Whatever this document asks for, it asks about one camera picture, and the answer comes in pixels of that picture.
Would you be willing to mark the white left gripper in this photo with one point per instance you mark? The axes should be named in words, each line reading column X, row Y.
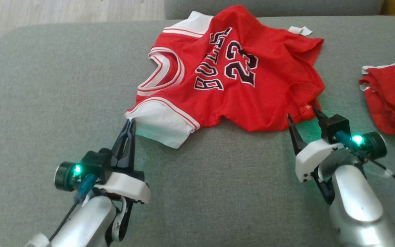
column 129, row 187

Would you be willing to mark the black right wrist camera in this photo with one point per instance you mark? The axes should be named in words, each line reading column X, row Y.
column 372, row 145

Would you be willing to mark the large grey fabric sofa seat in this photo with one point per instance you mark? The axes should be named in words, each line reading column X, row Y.
column 218, row 192

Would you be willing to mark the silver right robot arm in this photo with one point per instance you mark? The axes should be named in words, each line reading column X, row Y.
column 355, row 199

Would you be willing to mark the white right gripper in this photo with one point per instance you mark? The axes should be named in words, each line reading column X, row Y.
column 310, row 157

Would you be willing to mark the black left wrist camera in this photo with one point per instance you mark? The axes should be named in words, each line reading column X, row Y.
column 91, row 163

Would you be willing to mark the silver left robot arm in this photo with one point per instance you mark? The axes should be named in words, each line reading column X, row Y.
column 84, row 223

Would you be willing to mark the red shorts with white stripe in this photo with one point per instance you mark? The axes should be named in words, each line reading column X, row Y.
column 393, row 99

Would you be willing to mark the small grey fabric sofa cushion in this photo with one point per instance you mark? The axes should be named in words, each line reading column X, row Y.
column 338, row 7

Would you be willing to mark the red Bulls 23 jersey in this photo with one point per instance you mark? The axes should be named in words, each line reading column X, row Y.
column 269, row 92

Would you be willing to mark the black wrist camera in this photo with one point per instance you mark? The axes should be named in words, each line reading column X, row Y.
column 91, row 163
column 372, row 145

